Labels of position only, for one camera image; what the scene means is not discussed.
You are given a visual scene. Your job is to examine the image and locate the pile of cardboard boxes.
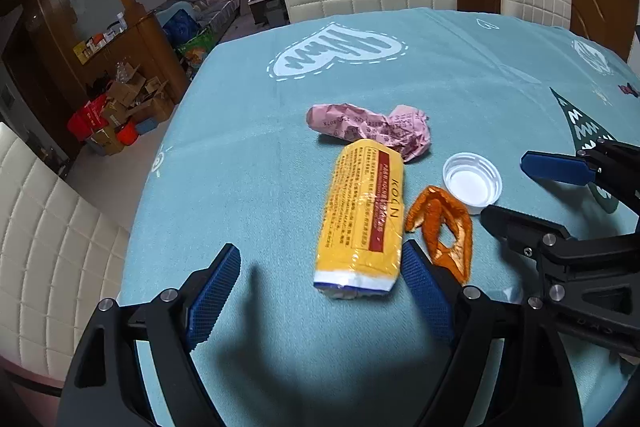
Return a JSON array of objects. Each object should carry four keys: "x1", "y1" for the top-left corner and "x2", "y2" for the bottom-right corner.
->
[{"x1": 85, "y1": 64, "x2": 176, "y2": 155}]

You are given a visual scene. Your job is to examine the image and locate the red plastic bag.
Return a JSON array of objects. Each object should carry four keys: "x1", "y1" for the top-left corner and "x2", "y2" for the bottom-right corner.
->
[{"x1": 67, "y1": 96, "x2": 108, "y2": 140}]

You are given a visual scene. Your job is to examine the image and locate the grey sofa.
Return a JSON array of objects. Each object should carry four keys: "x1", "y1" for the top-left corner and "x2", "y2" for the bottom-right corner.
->
[{"x1": 155, "y1": 0, "x2": 242, "y2": 42}]

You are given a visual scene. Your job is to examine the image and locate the dark coffee table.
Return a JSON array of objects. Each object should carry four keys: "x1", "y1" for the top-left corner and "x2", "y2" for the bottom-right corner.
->
[{"x1": 248, "y1": 0, "x2": 288, "y2": 25}]

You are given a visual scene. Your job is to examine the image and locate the orange peel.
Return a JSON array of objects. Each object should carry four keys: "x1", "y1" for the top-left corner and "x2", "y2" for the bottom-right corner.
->
[{"x1": 405, "y1": 186, "x2": 473, "y2": 285}]

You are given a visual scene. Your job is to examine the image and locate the green printed bag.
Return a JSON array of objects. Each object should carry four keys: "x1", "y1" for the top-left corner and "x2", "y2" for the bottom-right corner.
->
[{"x1": 177, "y1": 29, "x2": 216, "y2": 72}]

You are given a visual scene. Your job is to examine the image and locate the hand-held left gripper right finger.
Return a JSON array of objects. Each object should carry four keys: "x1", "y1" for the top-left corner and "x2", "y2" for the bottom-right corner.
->
[{"x1": 401, "y1": 239, "x2": 583, "y2": 427}]

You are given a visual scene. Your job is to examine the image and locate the wooden partition cabinet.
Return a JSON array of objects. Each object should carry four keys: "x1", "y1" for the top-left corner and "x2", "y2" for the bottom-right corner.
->
[{"x1": 25, "y1": 0, "x2": 191, "y2": 108}]

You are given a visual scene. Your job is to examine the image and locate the crumpled pink wrapper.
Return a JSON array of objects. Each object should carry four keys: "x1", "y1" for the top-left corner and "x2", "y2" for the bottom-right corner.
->
[{"x1": 306, "y1": 103, "x2": 432, "y2": 164}]

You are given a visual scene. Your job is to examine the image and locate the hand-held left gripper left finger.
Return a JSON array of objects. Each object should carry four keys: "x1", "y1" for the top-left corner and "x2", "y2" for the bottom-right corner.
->
[{"x1": 57, "y1": 243, "x2": 242, "y2": 427}]

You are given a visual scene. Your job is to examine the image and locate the yellow food packet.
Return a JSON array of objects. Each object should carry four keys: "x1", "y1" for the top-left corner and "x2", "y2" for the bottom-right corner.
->
[{"x1": 313, "y1": 138, "x2": 405, "y2": 300}]

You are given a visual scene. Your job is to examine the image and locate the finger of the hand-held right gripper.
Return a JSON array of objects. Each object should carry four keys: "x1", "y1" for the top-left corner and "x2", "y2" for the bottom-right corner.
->
[
  {"x1": 520, "y1": 138, "x2": 640, "y2": 200},
  {"x1": 480, "y1": 204, "x2": 576, "y2": 268}
]

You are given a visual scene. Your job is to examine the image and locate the white bottle cap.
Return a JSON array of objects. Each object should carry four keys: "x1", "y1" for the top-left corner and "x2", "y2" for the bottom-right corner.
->
[{"x1": 443, "y1": 152, "x2": 502, "y2": 208}]

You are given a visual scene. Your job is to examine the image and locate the blue printed tablecloth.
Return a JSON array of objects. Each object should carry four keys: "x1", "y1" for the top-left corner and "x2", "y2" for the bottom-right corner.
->
[{"x1": 117, "y1": 7, "x2": 640, "y2": 427}]

